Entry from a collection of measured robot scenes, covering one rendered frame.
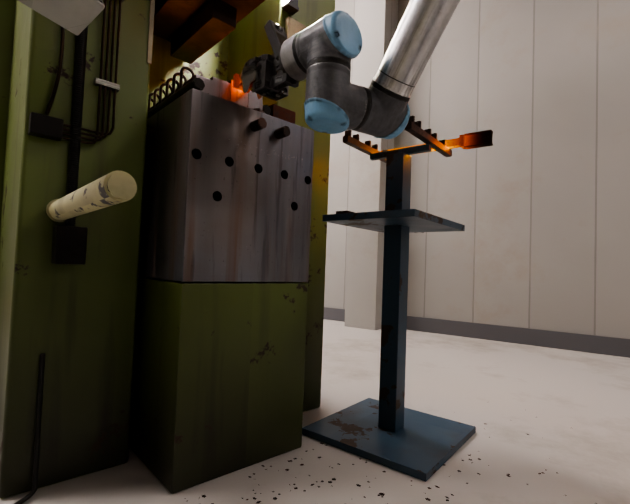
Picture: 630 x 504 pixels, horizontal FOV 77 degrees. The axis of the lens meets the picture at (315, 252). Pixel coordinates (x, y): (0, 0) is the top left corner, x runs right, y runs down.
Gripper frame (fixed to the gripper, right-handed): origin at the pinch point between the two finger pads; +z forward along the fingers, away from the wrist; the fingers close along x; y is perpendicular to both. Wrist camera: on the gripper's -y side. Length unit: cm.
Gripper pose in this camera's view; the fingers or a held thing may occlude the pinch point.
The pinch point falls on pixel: (246, 79)
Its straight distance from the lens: 114.8
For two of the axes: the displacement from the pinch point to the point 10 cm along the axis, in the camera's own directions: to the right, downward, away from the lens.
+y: -0.5, 10.0, -0.3
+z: -6.8, -0.1, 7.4
